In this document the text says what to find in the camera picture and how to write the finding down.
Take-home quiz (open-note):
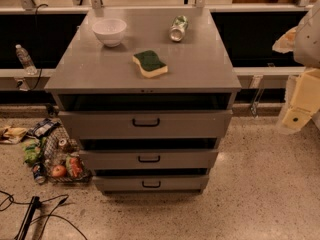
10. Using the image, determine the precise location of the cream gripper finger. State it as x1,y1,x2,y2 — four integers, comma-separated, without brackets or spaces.
272,27,296,53
282,68,320,130

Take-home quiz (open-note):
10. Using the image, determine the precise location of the green and yellow sponge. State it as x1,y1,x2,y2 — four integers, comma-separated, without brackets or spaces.
132,50,168,78

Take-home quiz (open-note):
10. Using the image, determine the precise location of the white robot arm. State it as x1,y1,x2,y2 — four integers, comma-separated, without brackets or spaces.
272,1,320,134

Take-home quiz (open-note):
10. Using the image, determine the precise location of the white bowl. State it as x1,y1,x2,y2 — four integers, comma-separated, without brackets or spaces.
92,18,127,47

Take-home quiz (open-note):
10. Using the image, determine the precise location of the green soda can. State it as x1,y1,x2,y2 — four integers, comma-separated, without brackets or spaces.
169,15,188,42

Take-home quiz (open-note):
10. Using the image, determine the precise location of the top grey drawer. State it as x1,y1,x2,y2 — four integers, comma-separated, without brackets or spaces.
59,111,232,140

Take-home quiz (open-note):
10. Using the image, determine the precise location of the grey drawer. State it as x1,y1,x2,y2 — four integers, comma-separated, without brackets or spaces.
93,175,209,192
79,150,218,170
59,111,232,140

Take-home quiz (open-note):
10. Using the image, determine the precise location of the grey drawer cabinet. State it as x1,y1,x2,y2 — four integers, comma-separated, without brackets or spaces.
44,7,242,196

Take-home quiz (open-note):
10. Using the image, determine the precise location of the middle grey drawer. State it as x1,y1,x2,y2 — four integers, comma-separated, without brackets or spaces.
79,150,218,170

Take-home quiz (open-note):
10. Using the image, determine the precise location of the bottom grey drawer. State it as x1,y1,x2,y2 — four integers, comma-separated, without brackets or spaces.
93,175,209,192

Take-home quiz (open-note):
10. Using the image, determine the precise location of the red and green snack bag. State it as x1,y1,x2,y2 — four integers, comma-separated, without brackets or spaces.
66,157,83,178

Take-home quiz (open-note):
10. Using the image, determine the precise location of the brown can in basket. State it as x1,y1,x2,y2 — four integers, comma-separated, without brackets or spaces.
58,139,70,152

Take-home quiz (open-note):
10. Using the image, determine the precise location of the dark blue snack bag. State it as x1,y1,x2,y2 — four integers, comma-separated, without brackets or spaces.
28,118,60,138

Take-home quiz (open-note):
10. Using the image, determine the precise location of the red apple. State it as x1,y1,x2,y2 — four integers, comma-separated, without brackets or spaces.
51,165,67,178

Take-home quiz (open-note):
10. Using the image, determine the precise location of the clear plastic water bottle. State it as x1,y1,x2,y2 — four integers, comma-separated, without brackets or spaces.
15,44,37,75

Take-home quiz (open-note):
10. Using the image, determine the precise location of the green chip bag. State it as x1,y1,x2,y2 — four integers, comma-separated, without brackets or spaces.
22,138,46,166

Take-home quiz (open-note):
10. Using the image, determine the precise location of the blue soda can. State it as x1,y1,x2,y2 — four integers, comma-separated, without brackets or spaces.
32,162,46,184

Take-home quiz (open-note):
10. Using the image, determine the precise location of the yellow snack bag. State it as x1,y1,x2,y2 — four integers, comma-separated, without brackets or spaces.
0,126,27,144

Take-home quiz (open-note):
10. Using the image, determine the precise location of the black stand bar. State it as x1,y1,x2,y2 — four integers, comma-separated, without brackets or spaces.
14,196,41,240

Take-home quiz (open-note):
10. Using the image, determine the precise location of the wire mesh basket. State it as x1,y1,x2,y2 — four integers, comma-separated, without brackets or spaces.
43,127,91,184

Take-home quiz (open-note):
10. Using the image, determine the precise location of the black floor cable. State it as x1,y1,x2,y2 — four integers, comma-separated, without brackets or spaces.
0,189,89,240

